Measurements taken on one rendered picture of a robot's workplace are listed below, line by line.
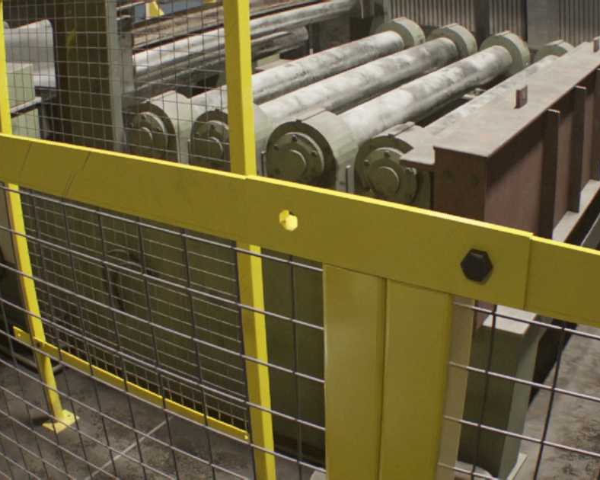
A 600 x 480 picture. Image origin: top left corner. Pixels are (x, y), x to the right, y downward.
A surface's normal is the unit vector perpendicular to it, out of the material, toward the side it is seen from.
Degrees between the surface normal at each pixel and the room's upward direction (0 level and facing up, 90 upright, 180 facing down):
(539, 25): 90
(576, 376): 0
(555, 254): 90
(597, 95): 90
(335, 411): 90
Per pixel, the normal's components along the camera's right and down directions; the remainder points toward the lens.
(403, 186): -0.55, 0.36
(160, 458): -0.04, -0.91
